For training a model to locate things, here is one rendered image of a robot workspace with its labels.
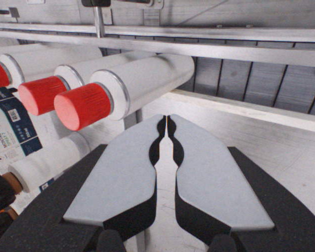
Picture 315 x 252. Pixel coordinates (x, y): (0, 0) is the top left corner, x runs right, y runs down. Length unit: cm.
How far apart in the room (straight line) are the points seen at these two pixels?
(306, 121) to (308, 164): 14
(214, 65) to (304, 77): 11
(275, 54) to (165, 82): 11
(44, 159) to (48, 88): 38
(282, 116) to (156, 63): 16
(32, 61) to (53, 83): 13
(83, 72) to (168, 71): 10
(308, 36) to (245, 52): 10
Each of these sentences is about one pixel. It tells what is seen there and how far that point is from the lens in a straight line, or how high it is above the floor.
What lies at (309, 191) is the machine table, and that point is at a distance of 43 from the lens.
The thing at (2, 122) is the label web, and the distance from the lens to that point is 74.
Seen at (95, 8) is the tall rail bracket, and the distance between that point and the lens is 30.
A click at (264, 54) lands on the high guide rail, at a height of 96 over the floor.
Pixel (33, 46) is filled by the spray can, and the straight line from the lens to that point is 43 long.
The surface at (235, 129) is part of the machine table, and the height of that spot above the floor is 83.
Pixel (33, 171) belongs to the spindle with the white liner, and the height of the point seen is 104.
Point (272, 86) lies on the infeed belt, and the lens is 29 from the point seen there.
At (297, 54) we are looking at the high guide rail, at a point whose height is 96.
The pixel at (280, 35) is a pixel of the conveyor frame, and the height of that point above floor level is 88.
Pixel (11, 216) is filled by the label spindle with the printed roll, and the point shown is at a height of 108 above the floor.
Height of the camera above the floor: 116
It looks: 47 degrees down
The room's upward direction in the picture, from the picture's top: 128 degrees counter-clockwise
